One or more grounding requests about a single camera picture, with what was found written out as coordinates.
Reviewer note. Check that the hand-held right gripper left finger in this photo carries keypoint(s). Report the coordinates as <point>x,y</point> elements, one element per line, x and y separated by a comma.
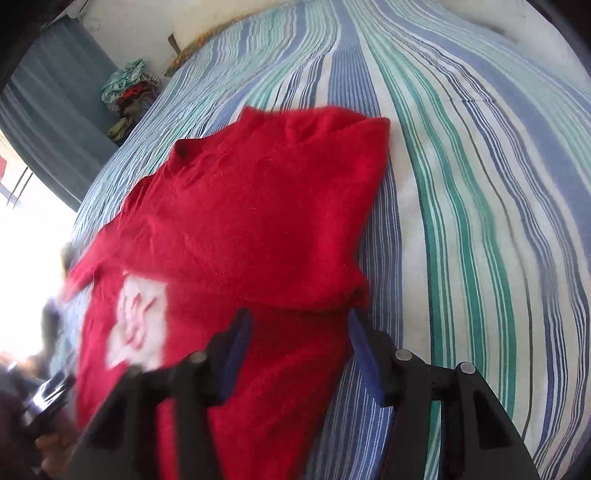
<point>236,350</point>

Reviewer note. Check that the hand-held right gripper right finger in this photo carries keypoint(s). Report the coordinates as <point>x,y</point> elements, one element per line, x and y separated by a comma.
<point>367,357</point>

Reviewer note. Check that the red t-shirt with white print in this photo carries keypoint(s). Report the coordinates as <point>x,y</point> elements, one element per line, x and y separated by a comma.
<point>258,221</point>

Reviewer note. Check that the pile of colourful clothes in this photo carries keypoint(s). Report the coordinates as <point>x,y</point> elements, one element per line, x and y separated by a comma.
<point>129,94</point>

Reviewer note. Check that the person's left hand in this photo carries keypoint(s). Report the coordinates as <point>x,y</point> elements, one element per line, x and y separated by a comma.
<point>57,450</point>

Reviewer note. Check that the striped bed sheet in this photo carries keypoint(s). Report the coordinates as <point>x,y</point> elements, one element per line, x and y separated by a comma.
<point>461,194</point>

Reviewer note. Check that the blue-grey curtain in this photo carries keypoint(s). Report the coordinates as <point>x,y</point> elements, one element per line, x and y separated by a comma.
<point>55,115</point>

